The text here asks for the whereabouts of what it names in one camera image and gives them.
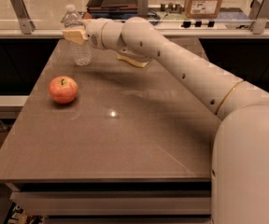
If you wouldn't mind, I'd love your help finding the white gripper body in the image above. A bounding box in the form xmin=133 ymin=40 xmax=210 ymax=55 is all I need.
xmin=86 ymin=19 xmax=113 ymax=49

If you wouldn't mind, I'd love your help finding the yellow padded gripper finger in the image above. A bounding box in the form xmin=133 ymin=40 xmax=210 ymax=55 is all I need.
xmin=63 ymin=28 xmax=87 ymax=45

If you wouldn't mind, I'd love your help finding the clear plastic water bottle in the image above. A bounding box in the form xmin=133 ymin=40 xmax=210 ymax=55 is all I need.
xmin=62 ymin=5 xmax=92 ymax=66

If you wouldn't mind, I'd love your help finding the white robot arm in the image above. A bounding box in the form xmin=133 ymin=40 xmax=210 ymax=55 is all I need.
xmin=63 ymin=17 xmax=269 ymax=224

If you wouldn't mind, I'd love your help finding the red apple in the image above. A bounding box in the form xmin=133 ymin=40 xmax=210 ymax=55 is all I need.
xmin=49 ymin=76 xmax=78 ymax=104

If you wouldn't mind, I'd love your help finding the green and yellow sponge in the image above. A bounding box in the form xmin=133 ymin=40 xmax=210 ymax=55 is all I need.
xmin=117 ymin=54 xmax=149 ymax=68

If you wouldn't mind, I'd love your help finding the cardboard box with label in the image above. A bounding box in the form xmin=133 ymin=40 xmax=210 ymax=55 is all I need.
xmin=185 ymin=0 xmax=222 ymax=19

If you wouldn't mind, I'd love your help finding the left metal railing bracket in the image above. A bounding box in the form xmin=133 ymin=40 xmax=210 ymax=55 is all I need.
xmin=10 ymin=0 xmax=35 ymax=35

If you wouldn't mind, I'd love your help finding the metal railing bracket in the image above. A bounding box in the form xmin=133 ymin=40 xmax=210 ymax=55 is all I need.
xmin=10 ymin=0 xmax=35 ymax=35
xmin=137 ymin=0 xmax=149 ymax=17
xmin=251 ymin=0 xmax=269 ymax=35

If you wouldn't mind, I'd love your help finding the middle metal railing bracket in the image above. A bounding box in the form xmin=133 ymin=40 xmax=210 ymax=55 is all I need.
xmin=137 ymin=0 xmax=149 ymax=17

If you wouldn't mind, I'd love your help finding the right metal railing bracket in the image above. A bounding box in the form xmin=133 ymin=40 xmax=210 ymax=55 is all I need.
xmin=251 ymin=0 xmax=269 ymax=35

